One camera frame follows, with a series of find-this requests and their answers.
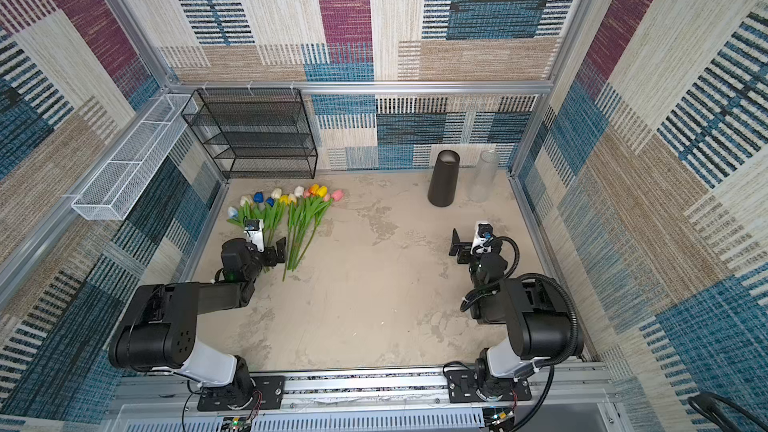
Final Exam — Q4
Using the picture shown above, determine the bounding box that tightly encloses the cream white tulip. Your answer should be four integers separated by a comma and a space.
287, 186, 305, 253

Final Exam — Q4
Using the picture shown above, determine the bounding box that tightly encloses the yellow tulip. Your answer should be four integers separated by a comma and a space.
287, 185, 330, 271

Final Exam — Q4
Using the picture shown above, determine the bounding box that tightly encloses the black cylindrical vase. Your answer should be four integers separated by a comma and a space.
427, 150, 460, 207

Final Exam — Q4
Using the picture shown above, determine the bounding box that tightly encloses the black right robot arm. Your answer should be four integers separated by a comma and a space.
443, 222, 583, 403

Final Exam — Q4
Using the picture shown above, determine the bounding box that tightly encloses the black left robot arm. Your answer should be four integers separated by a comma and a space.
108, 238, 286, 412

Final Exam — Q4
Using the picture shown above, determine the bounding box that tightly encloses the clear glass vase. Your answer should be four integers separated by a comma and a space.
468, 150, 499, 202

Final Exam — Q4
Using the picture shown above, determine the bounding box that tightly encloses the bundled tulip bunch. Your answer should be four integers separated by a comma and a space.
281, 183, 335, 282

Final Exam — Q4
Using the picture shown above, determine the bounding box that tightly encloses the pink tulip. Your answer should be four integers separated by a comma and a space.
303, 188, 344, 252

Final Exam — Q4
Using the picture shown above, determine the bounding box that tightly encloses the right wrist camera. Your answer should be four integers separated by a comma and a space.
470, 221, 495, 257

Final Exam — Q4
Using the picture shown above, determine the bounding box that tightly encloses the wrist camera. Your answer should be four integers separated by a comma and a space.
470, 221, 495, 257
244, 219, 265, 253

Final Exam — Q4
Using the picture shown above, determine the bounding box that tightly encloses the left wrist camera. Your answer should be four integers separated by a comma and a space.
244, 219, 265, 253

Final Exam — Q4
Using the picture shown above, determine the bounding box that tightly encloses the black wire mesh shelf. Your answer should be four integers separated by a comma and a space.
181, 88, 318, 179

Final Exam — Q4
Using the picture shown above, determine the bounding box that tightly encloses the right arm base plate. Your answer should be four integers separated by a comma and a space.
442, 366, 532, 403

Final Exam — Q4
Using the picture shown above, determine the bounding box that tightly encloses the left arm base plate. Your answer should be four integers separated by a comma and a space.
196, 375, 286, 412

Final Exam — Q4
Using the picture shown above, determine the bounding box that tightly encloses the white wire mesh basket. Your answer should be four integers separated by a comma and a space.
71, 94, 190, 221

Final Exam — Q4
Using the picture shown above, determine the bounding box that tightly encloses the black cable bottom right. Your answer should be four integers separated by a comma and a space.
687, 391, 768, 432

